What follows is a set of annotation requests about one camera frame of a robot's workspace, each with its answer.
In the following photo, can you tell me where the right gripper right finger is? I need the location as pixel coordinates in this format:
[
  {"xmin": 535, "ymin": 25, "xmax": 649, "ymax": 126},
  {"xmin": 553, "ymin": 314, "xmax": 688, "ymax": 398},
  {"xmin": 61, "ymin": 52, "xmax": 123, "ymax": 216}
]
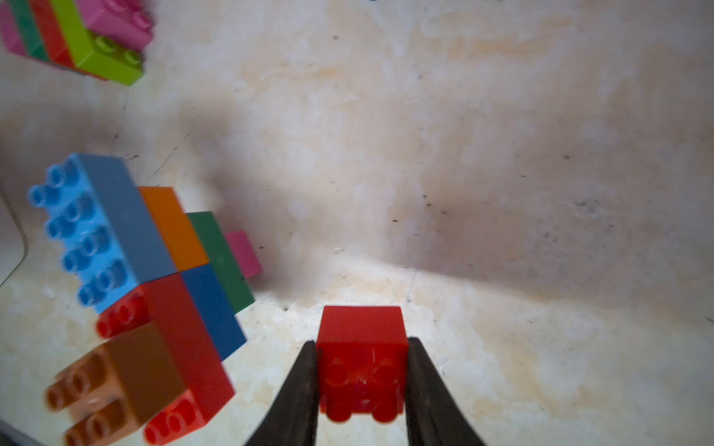
[{"xmin": 405, "ymin": 337, "xmax": 485, "ymax": 446}]

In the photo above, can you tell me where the blue square block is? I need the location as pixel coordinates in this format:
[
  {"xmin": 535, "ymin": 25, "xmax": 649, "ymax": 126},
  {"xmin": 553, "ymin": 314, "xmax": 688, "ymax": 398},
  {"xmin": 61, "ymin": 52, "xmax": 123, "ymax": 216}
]
[{"xmin": 180, "ymin": 264, "xmax": 247, "ymax": 361}]

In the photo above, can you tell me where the green block front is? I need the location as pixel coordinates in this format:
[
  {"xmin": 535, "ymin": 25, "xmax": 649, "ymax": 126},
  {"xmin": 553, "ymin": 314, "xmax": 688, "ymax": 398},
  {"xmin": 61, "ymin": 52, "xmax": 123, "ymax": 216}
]
[{"xmin": 187, "ymin": 211, "xmax": 255, "ymax": 314}]

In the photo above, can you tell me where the orange block front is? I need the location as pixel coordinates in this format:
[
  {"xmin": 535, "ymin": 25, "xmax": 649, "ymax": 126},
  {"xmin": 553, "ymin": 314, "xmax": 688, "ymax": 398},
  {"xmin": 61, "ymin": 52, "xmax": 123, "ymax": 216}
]
[{"xmin": 139, "ymin": 187, "xmax": 209, "ymax": 271}]

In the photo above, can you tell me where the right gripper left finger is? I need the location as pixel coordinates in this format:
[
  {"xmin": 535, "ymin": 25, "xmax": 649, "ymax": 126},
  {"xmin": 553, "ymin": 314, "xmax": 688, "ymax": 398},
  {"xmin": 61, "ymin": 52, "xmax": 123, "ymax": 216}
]
[{"xmin": 245, "ymin": 341, "xmax": 320, "ymax": 446}]

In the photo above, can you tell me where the dark green block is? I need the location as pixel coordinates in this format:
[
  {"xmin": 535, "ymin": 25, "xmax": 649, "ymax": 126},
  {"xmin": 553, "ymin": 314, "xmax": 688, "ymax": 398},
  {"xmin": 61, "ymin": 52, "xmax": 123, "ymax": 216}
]
[{"xmin": 6, "ymin": 0, "xmax": 50, "ymax": 63}]

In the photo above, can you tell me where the pink block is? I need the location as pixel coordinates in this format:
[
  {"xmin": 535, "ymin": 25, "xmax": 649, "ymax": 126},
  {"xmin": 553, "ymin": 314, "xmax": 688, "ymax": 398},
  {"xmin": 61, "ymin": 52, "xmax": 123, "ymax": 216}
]
[
  {"xmin": 225, "ymin": 230, "xmax": 263, "ymax": 279},
  {"xmin": 76, "ymin": 0, "xmax": 154, "ymax": 52},
  {"xmin": 0, "ymin": 3, "xmax": 27, "ymax": 57}
]

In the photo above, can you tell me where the red long block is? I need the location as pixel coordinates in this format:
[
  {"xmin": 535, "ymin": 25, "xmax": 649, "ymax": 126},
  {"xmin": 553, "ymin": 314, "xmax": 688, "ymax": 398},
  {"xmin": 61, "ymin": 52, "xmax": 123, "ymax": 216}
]
[{"xmin": 28, "ymin": 0, "xmax": 74, "ymax": 70}]

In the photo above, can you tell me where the red block front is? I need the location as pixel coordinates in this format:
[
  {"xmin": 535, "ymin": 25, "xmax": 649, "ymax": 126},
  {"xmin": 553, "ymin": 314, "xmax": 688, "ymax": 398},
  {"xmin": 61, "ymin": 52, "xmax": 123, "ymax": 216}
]
[{"xmin": 96, "ymin": 273, "xmax": 235, "ymax": 445}]

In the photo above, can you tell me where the lime long block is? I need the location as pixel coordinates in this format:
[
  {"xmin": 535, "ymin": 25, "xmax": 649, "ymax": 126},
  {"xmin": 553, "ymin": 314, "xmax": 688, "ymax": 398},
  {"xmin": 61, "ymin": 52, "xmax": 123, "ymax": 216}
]
[{"xmin": 49, "ymin": 0, "xmax": 143, "ymax": 85}]

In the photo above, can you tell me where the brown orange block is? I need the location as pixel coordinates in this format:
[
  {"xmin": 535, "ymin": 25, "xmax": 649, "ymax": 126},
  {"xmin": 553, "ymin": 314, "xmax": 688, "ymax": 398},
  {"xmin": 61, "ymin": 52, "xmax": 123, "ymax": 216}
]
[{"xmin": 45, "ymin": 323, "xmax": 187, "ymax": 445}]

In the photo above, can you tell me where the small red block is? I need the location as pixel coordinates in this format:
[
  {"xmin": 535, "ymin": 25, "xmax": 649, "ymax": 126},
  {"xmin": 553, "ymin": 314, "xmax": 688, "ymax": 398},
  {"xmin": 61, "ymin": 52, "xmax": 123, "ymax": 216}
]
[{"xmin": 316, "ymin": 306, "xmax": 409, "ymax": 424}]

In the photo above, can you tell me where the light blue block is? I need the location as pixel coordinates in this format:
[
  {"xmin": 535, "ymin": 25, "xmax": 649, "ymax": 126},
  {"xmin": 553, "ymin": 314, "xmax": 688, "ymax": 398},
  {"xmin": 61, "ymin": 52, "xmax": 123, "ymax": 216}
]
[{"xmin": 27, "ymin": 153, "xmax": 177, "ymax": 313}]

